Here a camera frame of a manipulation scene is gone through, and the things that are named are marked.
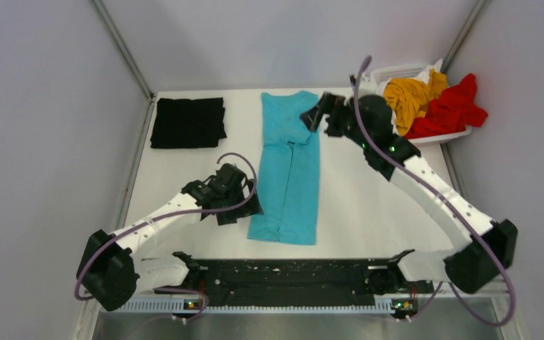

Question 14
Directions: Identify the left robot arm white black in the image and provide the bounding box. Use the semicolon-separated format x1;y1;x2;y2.
78;89;348;293

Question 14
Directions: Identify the red t shirt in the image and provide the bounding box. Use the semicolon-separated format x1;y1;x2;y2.
405;73;488;140

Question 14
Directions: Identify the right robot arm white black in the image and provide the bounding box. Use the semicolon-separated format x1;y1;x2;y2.
317;92;518;294

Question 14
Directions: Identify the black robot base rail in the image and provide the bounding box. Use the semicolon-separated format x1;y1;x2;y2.
179;259;434;309

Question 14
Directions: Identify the yellow t shirt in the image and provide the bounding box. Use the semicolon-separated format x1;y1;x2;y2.
383;69;448;136

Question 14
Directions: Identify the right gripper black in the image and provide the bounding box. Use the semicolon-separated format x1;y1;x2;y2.
300;93;370;149

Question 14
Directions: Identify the white slotted cable duct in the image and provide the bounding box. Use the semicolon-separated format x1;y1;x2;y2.
116;296;415;315

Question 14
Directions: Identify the cyan t shirt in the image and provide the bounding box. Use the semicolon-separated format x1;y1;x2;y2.
247;91;320;246

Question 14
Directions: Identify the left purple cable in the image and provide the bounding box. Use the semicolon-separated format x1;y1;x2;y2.
74;152;259;302

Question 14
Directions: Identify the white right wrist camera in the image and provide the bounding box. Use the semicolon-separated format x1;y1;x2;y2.
349;74;382;98

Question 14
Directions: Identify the white plastic basket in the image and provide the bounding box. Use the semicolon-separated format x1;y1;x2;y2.
366;63;472;146

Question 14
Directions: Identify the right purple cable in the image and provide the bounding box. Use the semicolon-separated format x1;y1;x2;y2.
352;55;518;328

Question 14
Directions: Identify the folded black t shirt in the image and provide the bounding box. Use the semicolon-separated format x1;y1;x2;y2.
150;97;227;149

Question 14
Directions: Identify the white cloth in basket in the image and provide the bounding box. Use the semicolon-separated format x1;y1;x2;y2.
414;58;443;85

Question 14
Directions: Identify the purple cable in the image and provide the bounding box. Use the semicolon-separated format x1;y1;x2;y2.
352;55;518;328
74;152;259;302

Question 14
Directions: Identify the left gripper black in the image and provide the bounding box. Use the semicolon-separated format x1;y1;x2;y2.
217;178;263;225

